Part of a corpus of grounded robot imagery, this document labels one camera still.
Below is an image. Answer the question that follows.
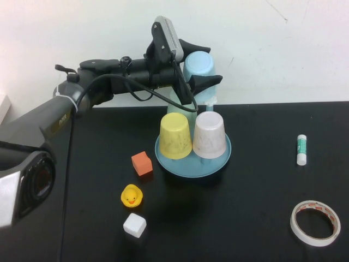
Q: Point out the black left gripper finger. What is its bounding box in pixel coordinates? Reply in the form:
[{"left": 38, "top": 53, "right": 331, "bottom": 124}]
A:
[
  {"left": 189, "top": 75, "right": 224, "bottom": 96},
  {"left": 178, "top": 39, "right": 212, "bottom": 57}
]

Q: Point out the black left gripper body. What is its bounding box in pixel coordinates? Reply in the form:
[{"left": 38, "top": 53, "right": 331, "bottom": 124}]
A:
[{"left": 148, "top": 67, "right": 196, "bottom": 106}]

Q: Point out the light blue plastic cup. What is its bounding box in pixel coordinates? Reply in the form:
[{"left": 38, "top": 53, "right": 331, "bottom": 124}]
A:
[{"left": 182, "top": 51, "right": 218, "bottom": 106}]

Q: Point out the pale green plastic cup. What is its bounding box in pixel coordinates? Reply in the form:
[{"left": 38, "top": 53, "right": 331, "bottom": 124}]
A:
[{"left": 166, "top": 90, "right": 198, "bottom": 123}]

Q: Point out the pale pink plastic cup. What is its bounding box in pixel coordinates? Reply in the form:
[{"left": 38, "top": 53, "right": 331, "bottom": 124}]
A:
[{"left": 192, "top": 111, "right": 227, "bottom": 159}]

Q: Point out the yellow plastic cup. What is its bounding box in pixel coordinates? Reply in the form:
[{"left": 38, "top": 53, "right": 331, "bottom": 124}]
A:
[{"left": 159, "top": 112, "right": 193, "bottom": 159}]

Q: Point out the blue cup stand tray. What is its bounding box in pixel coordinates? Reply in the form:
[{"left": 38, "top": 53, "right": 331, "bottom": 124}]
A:
[{"left": 154, "top": 96, "right": 232, "bottom": 180}]

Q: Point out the orange foam cube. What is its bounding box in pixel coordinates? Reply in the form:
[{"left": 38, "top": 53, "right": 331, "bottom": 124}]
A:
[{"left": 131, "top": 151, "right": 153, "bottom": 177}]

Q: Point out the white zip tie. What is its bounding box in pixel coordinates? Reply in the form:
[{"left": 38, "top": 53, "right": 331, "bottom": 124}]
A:
[{"left": 53, "top": 86, "right": 79, "bottom": 112}]

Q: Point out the white green glue stick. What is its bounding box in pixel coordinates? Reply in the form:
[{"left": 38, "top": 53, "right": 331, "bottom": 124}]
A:
[{"left": 296, "top": 134, "right": 308, "bottom": 166}]

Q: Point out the yellow rubber duck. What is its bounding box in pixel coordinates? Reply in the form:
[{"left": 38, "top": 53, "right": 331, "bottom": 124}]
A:
[{"left": 121, "top": 184, "right": 145, "bottom": 209}]

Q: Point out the white foam cube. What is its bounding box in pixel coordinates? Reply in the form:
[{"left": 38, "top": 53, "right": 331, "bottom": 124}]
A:
[{"left": 123, "top": 212, "right": 147, "bottom": 239}]

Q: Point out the white tape roll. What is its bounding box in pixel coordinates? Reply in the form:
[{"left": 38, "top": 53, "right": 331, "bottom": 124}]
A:
[{"left": 290, "top": 200, "right": 341, "bottom": 247}]

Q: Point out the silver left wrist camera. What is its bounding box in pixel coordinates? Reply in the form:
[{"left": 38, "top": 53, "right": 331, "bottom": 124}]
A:
[{"left": 154, "top": 15, "right": 184, "bottom": 62}]

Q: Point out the black camera cable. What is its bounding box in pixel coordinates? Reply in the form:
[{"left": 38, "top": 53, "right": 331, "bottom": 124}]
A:
[{"left": 73, "top": 53, "right": 200, "bottom": 112}]

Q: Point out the black left camera bracket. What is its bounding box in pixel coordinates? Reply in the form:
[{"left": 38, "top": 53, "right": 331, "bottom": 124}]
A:
[{"left": 144, "top": 23, "right": 175, "bottom": 69}]

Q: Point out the black cable strap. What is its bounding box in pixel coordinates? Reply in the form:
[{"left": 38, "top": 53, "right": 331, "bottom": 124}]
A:
[{"left": 54, "top": 64, "right": 80, "bottom": 82}]

